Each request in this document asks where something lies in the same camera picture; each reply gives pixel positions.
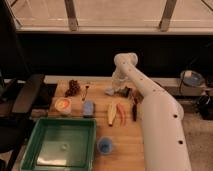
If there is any blue plastic cup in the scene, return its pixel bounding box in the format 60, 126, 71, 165
97, 137, 113, 155

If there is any yellow banana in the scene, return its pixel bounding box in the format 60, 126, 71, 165
107, 102, 116, 126

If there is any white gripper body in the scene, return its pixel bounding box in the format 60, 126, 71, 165
112, 70, 127, 91

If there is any small dark spoon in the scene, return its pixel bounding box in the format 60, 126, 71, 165
82, 85, 90, 101

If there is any orange filled white cup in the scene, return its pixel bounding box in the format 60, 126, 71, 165
54, 98, 71, 115

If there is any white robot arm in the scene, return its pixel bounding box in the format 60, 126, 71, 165
112, 53, 192, 171

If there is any blue bowl on side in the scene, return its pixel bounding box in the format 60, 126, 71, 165
180, 70, 204, 87

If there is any black chair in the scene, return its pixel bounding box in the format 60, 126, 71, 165
0, 74, 44, 171

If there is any blue sponge block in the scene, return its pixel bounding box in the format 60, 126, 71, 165
83, 100, 94, 117

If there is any green plastic bin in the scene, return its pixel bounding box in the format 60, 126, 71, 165
20, 118, 96, 171

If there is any brown grape bunch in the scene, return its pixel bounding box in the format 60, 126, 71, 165
65, 80, 80, 97

